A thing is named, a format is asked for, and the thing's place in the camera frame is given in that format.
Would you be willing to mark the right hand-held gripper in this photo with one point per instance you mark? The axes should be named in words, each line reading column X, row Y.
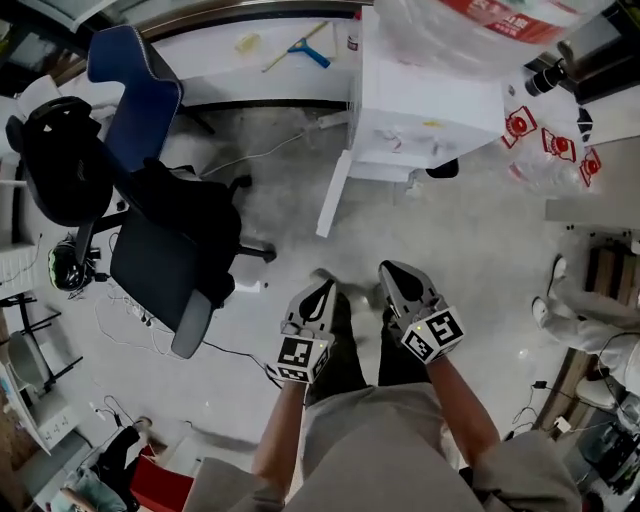
column 442, row 327

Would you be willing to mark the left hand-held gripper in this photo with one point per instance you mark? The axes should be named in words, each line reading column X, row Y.
column 300, row 352

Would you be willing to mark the white water dispenser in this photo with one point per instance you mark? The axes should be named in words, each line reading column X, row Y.
column 430, row 100

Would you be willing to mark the person's left forearm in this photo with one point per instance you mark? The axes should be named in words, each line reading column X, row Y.
column 280, row 435

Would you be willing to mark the person's right forearm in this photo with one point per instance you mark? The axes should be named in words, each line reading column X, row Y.
column 462, row 410

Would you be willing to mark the grey drawer cabinet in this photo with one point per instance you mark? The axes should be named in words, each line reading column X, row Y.
column 600, row 200

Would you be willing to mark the large clear water jug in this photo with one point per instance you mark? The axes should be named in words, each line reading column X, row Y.
column 450, row 40

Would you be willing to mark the person's black trousers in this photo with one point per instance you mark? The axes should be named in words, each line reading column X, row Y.
column 345, row 360

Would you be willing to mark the white crumpled tissue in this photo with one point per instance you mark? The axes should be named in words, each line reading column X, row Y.
column 414, row 182

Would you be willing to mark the person's grey shirt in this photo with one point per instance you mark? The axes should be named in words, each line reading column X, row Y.
column 380, row 450

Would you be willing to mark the black jacket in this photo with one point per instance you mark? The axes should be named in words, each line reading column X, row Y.
column 190, row 215

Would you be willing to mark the black office chair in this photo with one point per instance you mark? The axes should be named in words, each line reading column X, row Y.
column 150, row 280

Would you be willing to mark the white power strip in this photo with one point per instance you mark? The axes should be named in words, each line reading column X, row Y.
column 334, row 120

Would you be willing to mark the black and green helmet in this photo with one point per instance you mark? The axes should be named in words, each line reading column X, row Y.
column 67, row 267

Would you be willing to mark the small red label bottle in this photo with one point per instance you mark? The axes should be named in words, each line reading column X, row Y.
column 353, row 42

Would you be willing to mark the white desk with drawers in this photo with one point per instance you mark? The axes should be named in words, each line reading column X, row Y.
column 55, row 425

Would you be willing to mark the yellow sponge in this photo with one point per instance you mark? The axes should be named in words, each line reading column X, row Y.
column 247, row 42

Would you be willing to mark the grey chair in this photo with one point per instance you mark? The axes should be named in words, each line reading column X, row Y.
column 27, row 360

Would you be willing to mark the blue chair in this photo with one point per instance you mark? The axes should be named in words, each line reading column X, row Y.
column 135, row 90

